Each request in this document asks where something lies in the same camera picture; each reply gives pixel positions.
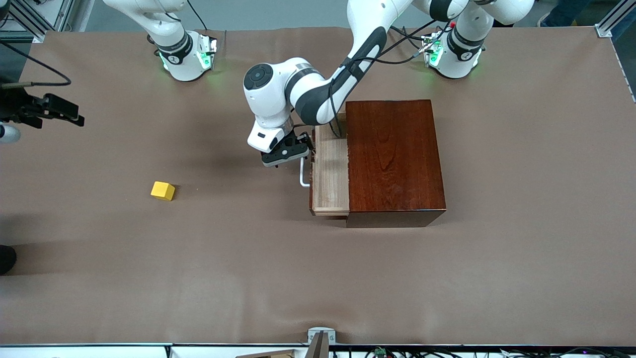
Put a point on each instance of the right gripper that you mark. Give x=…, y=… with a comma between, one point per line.
x=19, y=105

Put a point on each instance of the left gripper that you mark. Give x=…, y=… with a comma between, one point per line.
x=304, y=138

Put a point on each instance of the yellow block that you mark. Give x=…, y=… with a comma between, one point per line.
x=162, y=191

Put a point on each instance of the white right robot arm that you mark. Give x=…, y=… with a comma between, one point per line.
x=181, y=67

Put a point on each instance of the dark wooden drawer cabinet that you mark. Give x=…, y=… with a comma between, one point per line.
x=395, y=159

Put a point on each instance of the metal right base connector plate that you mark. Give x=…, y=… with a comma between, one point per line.
x=207, y=49

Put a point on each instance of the metal base connector plate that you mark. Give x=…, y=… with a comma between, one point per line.
x=207, y=49
x=431, y=49

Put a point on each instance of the black shoe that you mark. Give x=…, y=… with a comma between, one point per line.
x=6, y=259

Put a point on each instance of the metal left base connector plate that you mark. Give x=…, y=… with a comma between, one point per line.
x=431, y=49

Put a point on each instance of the brown table cover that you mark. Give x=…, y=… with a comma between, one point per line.
x=198, y=278

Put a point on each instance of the blue trouser leg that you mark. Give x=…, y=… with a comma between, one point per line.
x=564, y=12

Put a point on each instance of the aluminium profile bar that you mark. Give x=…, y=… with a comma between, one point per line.
x=613, y=20

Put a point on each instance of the aluminium frame structure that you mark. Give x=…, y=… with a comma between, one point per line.
x=30, y=20

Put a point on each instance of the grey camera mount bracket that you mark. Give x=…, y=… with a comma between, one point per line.
x=320, y=340

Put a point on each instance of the white table edge rail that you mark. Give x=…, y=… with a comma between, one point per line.
x=99, y=352

